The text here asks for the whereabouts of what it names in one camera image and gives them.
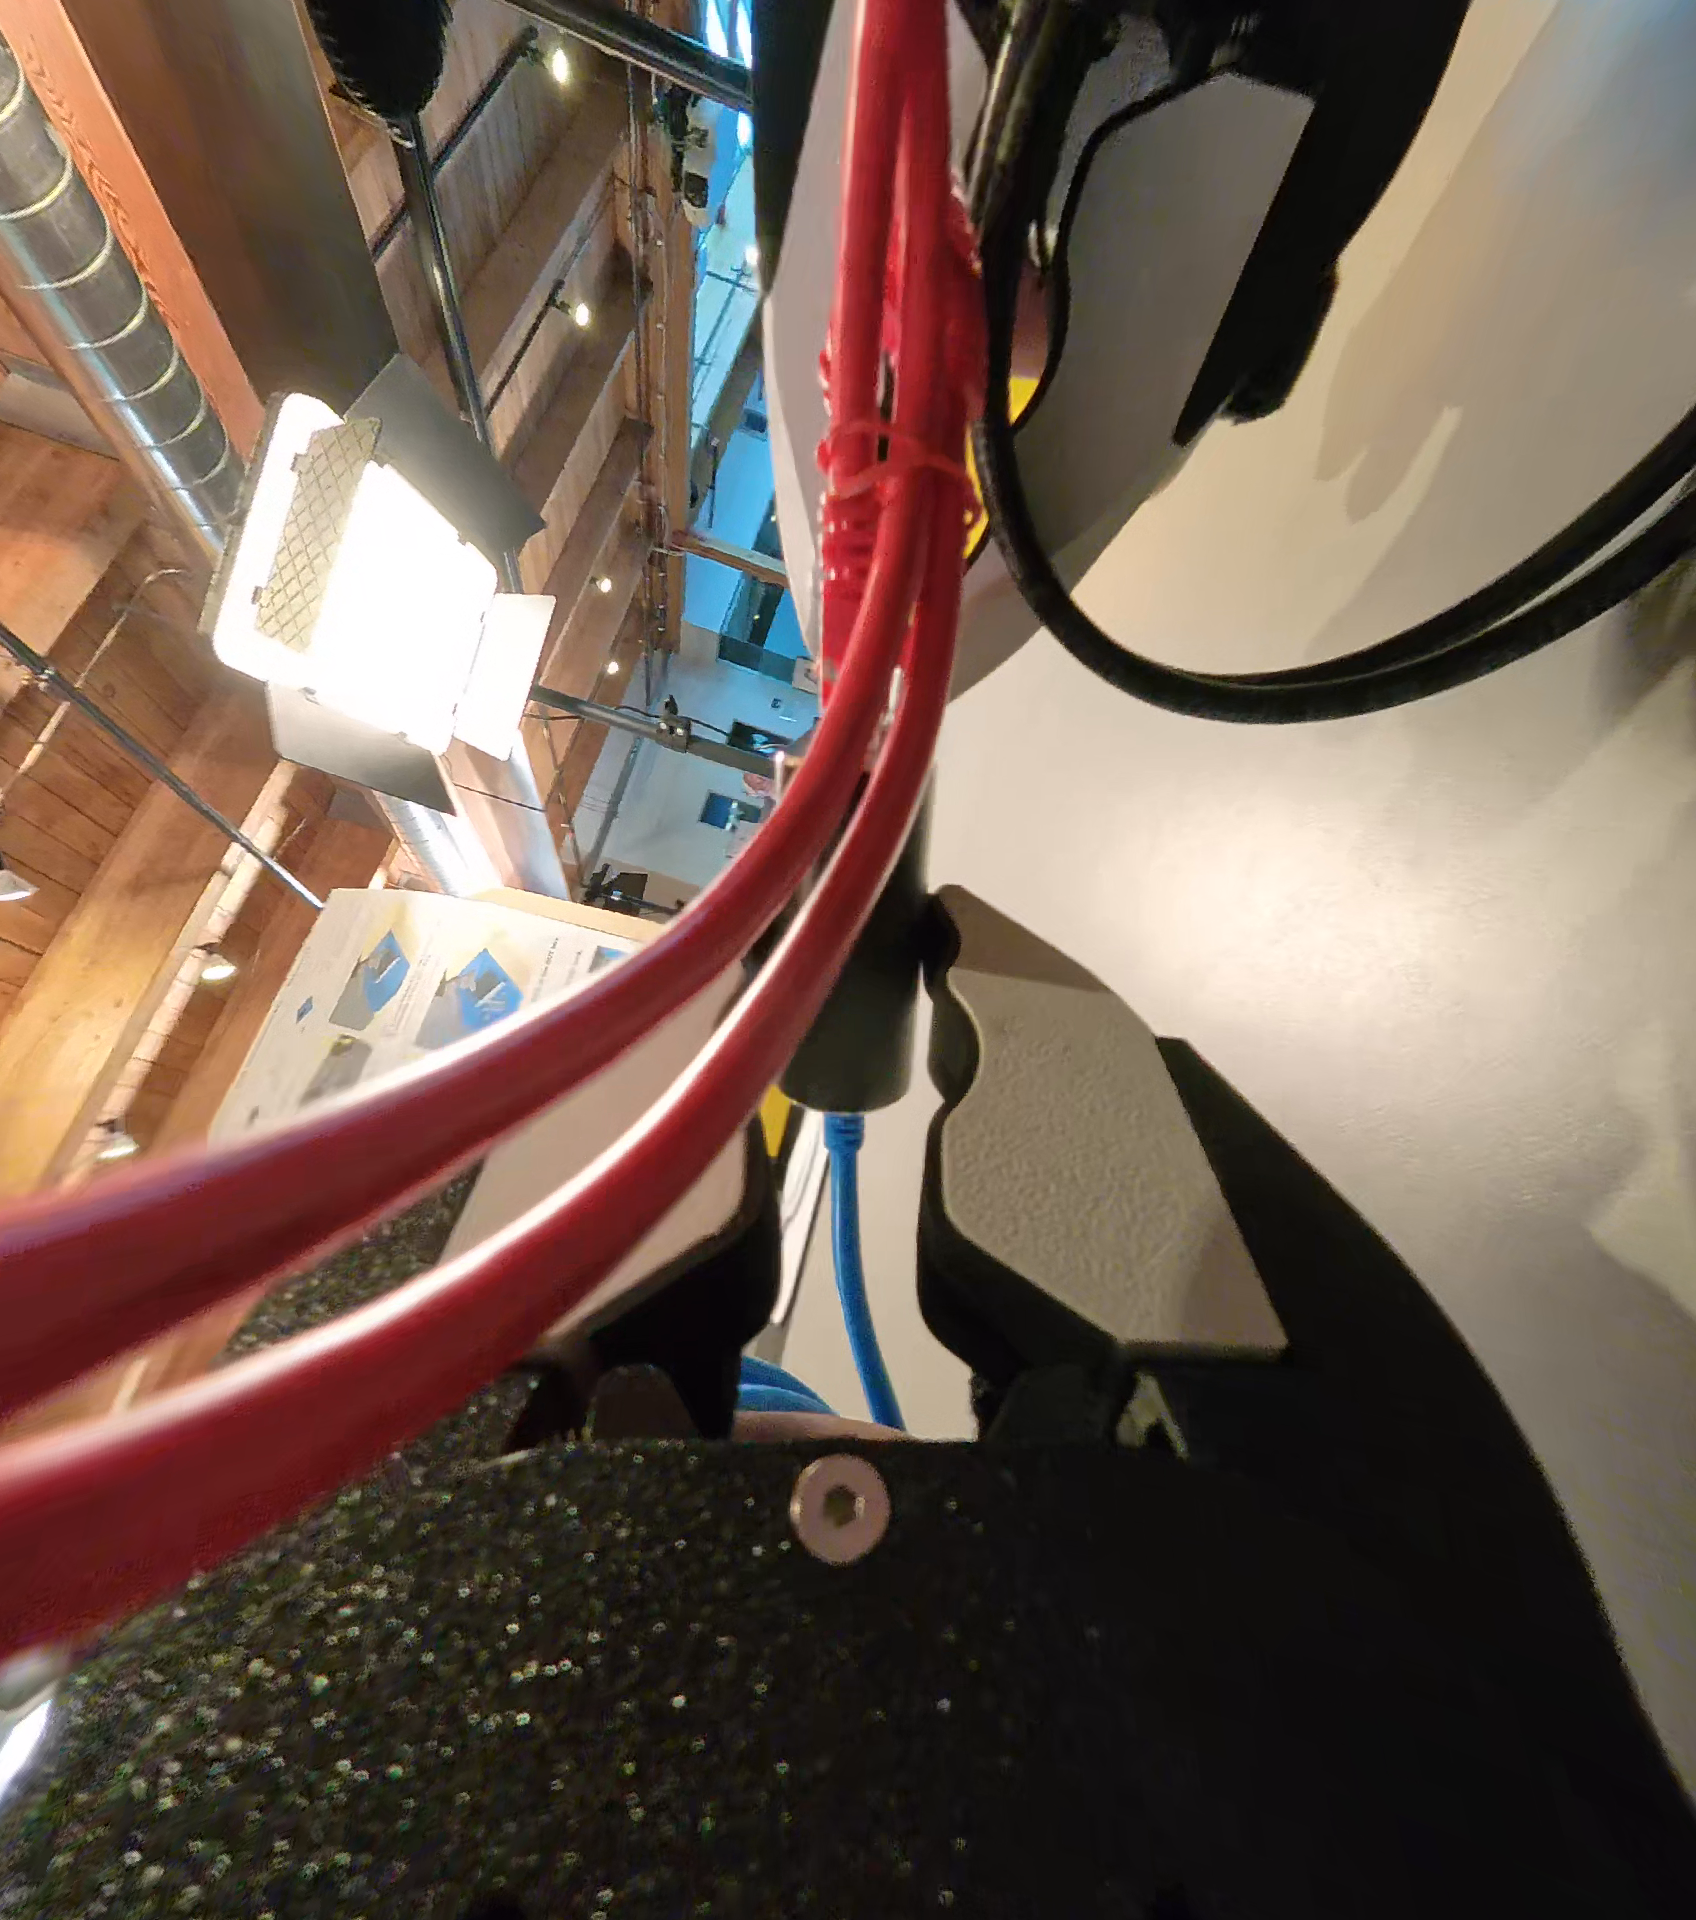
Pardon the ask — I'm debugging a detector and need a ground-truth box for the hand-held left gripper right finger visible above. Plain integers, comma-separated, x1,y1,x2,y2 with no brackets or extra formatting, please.
919,886,1291,1366

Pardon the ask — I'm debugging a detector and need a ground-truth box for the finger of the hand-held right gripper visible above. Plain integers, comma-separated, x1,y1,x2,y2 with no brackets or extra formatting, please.
953,55,1320,686
757,0,878,783

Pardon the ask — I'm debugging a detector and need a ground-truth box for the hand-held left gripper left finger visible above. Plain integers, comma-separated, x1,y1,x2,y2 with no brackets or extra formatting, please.
443,991,790,1377

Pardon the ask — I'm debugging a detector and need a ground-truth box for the blue ethernet cable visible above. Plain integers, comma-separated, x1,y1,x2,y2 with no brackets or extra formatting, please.
728,1113,917,1442

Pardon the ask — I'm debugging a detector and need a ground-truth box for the black ethernet adapter hub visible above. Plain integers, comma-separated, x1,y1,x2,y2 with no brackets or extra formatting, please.
776,721,939,1118

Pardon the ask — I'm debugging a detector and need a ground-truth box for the red ethernet cable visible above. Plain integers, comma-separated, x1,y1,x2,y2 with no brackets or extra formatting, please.
0,0,1005,1727

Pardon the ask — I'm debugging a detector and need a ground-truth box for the black ethernet cable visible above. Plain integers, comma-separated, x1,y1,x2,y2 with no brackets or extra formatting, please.
975,0,1696,728

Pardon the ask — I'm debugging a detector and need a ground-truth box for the instruction sheet on stand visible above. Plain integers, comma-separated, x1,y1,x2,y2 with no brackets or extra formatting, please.
189,881,675,1159

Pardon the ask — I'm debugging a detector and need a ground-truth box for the bright ceiling light panel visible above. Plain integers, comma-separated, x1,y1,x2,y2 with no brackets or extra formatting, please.
204,355,556,819

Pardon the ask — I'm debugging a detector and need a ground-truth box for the black disc lamp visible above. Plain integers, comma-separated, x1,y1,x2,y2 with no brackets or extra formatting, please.
308,0,489,423

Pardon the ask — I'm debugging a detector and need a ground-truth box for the silver air duct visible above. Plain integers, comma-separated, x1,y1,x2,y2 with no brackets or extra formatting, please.
0,0,256,557

